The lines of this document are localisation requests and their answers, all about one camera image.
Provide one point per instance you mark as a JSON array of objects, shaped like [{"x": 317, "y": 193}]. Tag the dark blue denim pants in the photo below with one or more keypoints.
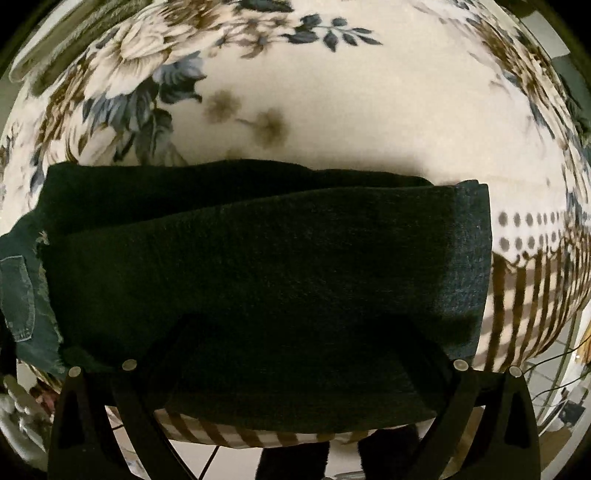
[{"x": 257, "y": 294}]

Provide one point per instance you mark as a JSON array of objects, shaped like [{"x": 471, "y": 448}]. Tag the floral cream bed blanket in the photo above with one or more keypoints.
[{"x": 447, "y": 90}]

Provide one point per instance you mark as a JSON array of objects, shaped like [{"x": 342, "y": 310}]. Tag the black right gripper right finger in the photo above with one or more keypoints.
[{"x": 506, "y": 442}]

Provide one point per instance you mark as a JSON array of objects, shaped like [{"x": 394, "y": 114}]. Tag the folded white grey towels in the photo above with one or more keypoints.
[{"x": 62, "y": 36}]

